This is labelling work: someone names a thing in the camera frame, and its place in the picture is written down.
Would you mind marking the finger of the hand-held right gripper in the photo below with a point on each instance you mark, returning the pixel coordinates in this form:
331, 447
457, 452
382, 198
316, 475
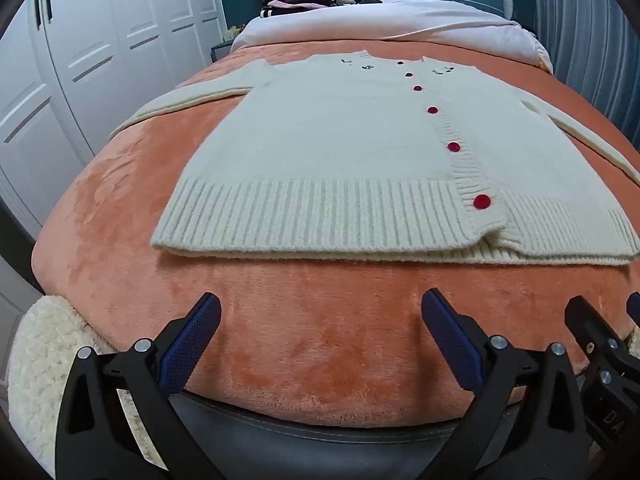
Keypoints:
590, 325
636, 307

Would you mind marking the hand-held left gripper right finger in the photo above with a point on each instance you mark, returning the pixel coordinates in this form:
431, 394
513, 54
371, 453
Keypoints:
452, 340

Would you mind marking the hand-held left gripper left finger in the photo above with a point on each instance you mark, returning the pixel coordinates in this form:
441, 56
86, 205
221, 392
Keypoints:
192, 342

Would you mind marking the cream knit cardigan red buttons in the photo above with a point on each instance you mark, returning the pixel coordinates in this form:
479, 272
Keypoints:
350, 160

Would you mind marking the orange plush blanket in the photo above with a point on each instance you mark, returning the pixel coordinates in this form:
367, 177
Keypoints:
320, 330

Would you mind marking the blue-grey curtain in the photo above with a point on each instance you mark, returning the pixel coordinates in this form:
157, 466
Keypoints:
580, 25

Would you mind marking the teal nightstand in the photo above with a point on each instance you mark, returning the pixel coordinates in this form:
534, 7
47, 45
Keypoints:
220, 52

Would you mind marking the white panelled wardrobe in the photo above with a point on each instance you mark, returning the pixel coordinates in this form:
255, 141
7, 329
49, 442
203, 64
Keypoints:
100, 60

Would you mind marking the white duvet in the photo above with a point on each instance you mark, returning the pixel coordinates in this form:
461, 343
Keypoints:
400, 25

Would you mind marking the grey padded bed frame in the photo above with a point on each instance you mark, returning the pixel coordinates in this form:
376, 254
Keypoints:
325, 445

